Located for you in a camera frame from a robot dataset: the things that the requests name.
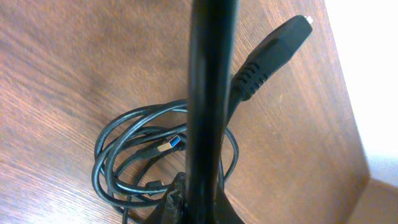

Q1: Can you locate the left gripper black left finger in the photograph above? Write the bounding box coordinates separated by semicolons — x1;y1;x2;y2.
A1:
149;172;186;224

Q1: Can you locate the black USB cable thin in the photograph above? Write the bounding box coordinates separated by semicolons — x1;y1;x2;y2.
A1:
91;99;239;223

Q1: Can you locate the black USB cable thick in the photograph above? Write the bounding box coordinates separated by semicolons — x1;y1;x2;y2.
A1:
183;0;312;223

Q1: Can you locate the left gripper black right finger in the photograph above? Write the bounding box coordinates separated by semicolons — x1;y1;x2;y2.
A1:
214;185;244;224

